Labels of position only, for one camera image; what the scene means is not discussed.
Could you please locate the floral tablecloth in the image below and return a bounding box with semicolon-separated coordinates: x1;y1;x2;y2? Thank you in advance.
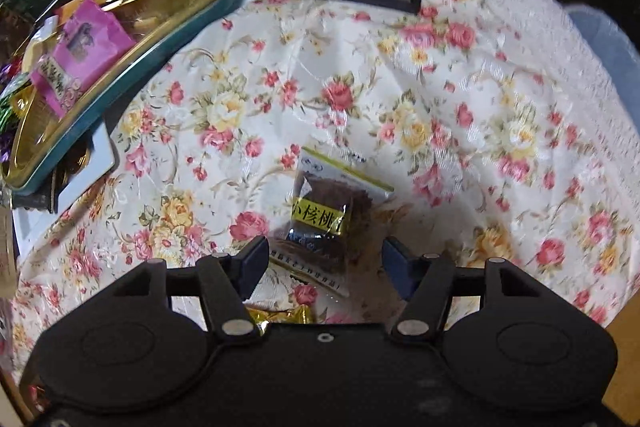
0;0;635;413

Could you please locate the pink snack packet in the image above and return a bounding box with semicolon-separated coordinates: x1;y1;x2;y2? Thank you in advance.
29;0;139;118

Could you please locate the green wrapped candy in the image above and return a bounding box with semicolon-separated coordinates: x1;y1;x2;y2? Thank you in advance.
0;74;30;130

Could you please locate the teal tin tray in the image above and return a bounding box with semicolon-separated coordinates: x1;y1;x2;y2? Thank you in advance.
0;0;244;194

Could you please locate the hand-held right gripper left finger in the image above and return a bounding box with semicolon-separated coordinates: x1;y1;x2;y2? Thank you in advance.
112;234;273;338

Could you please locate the brown cake snack packet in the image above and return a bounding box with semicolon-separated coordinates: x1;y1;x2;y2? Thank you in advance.
270;146;397;299

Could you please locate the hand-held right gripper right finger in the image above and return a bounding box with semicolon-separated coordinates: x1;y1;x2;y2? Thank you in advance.
381;236;543;339

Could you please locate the gold wrapped candy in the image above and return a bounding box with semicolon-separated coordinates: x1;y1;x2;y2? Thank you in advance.
244;303;317;327

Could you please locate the pale blue plastic object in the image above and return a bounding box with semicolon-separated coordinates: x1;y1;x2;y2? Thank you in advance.
566;3;640;135

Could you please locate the white tray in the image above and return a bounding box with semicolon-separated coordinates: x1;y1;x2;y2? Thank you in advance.
10;121;119;260

